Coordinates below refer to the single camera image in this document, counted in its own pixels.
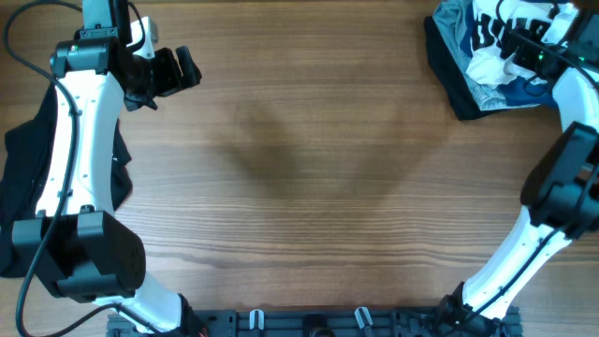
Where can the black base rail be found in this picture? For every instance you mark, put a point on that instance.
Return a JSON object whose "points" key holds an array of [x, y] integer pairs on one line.
{"points": [[402, 322]]}

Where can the black garment with logo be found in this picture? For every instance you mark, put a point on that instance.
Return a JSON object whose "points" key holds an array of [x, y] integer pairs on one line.
{"points": [[26, 170]]}

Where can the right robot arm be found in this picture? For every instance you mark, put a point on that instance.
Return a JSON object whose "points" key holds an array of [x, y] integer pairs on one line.
{"points": [[560, 196]]}

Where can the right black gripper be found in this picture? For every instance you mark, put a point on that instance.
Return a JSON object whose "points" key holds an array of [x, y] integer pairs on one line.
{"points": [[511, 42]]}

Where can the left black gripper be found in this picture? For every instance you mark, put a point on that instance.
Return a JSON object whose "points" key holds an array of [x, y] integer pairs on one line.
{"points": [[173, 81]]}

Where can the light grey denim garment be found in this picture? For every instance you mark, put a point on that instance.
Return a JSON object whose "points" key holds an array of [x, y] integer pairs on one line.
{"points": [[455, 20]]}

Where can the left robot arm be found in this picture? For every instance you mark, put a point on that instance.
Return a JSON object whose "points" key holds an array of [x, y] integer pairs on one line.
{"points": [[74, 245]]}

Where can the white t-shirt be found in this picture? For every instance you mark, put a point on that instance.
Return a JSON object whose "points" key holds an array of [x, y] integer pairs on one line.
{"points": [[533, 15]]}

